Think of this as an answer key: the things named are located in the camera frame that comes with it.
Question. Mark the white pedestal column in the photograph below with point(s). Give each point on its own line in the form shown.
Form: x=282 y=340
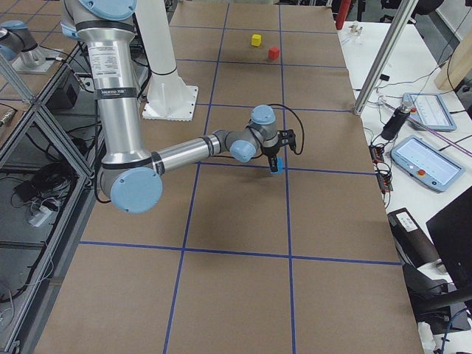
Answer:
x=168 y=97

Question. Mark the red cube block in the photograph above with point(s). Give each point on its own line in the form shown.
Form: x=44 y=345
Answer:
x=273 y=53

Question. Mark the orange circuit board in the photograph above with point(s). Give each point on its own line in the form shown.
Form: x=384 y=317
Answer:
x=383 y=171

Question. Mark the near teach pendant tablet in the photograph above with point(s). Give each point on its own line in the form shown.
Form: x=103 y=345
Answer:
x=425 y=164

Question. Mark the far teach pendant tablet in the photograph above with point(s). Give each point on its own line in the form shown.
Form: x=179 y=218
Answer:
x=430 y=110

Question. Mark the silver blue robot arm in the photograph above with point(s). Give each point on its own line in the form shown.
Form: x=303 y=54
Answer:
x=132 y=175

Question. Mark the black computer monitor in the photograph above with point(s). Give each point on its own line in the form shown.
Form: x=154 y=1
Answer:
x=450 y=231

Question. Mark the teach pendant tablet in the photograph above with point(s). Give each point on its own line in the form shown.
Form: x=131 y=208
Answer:
x=425 y=164
x=430 y=110

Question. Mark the yellow cube block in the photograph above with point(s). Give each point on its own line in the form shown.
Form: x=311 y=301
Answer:
x=256 y=40

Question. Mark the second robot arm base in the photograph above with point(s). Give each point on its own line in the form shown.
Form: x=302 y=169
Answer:
x=19 y=46

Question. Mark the aluminium frame post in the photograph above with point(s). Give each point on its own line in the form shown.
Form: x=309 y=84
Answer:
x=393 y=34

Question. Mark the blue cube block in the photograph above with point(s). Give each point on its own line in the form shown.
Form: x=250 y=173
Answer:
x=280 y=166

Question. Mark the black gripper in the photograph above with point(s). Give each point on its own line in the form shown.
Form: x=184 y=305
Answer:
x=270 y=150

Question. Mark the black water bottle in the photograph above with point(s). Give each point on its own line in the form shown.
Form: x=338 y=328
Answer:
x=395 y=123

